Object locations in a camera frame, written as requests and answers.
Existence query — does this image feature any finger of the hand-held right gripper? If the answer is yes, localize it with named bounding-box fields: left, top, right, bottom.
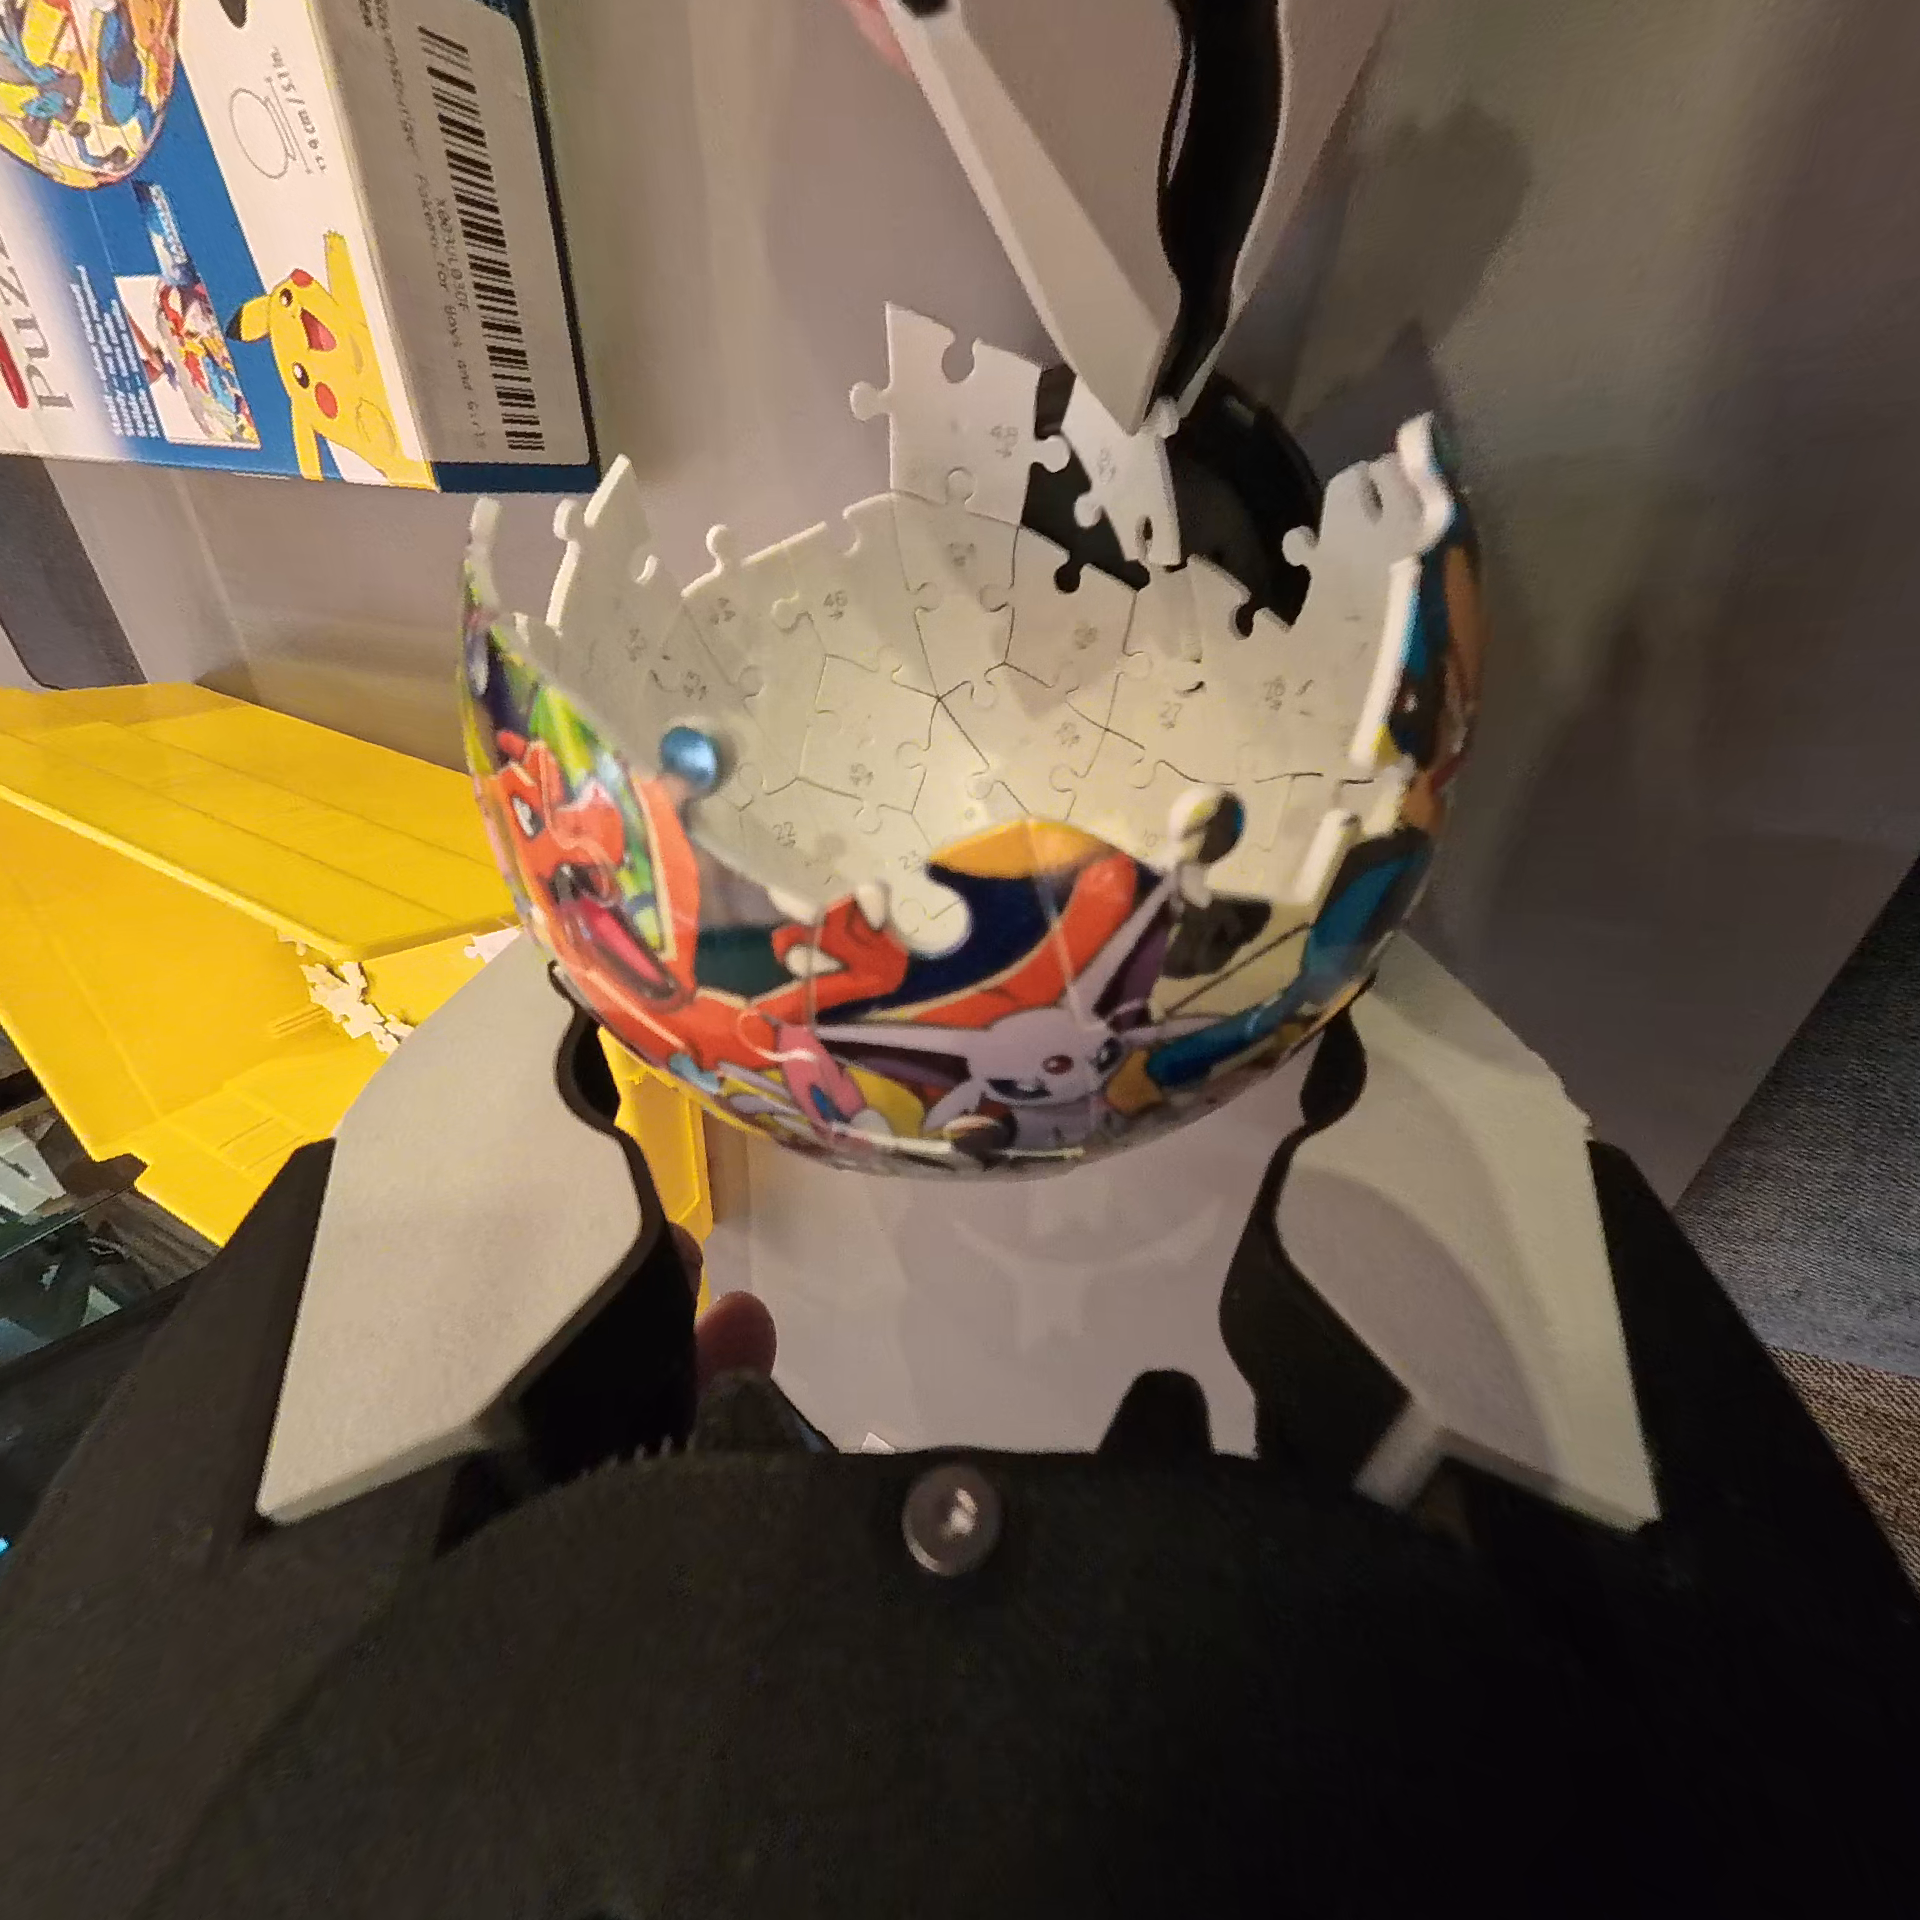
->
left=1168, top=0, right=1332, bottom=419
left=879, top=0, right=1190, bottom=434

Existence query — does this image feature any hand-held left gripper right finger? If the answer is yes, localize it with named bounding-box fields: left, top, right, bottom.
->
left=1217, top=937, right=1663, bottom=1534

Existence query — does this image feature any person's left hand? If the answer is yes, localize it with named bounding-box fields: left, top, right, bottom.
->
left=698, top=1290, right=782, bottom=1380

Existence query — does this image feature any black round ball stand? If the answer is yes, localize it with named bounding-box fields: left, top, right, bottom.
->
left=1019, top=360, right=1330, bottom=633

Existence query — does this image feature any single white puzzle piece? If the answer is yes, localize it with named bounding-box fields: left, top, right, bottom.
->
left=1055, top=367, right=1190, bottom=571

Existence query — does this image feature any colourful puzzle ball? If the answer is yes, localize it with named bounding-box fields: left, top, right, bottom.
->
left=457, top=300, right=1490, bottom=1188

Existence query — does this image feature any yellow cardboard box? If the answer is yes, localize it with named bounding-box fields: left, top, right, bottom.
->
left=0, top=681, right=716, bottom=1252

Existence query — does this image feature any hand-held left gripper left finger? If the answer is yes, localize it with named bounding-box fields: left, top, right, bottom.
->
left=254, top=960, right=709, bottom=1530

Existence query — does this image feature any pile of white puzzle pieces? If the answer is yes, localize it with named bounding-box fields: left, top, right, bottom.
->
left=290, top=925, right=525, bottom=1055

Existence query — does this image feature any blue white puzzle box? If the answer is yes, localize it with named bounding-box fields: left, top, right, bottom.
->
left=0, top=0, right=604, bottom=495

